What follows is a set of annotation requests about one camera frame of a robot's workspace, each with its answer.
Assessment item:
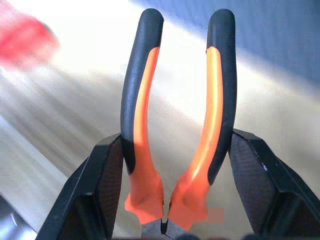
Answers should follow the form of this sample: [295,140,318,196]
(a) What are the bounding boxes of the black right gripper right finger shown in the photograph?
[227,128,320,240]

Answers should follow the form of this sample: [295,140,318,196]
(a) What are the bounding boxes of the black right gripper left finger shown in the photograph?
[35,133,131,240]

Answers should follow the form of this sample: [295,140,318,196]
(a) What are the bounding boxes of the orange and black handled pliers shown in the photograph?
[119,8,237,236]

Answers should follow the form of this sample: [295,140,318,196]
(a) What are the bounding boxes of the blurred red object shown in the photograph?
[0,14,61,72]

